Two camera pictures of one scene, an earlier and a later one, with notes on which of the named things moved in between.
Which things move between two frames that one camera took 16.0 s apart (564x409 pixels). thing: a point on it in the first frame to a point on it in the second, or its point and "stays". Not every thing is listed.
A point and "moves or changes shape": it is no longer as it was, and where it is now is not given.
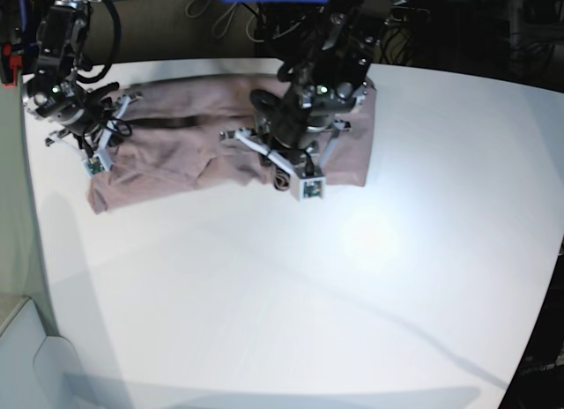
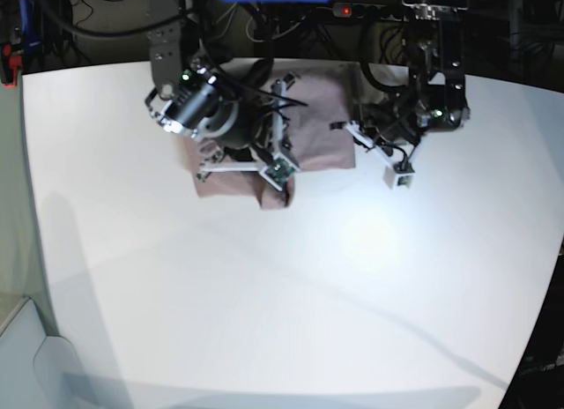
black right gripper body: [285, 122] to [397, 117]
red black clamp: [8, 66] stays
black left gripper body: [85, 115] to [256, 111]
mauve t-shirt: [170, 139] moves or changes shape
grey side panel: [38, 371] stays
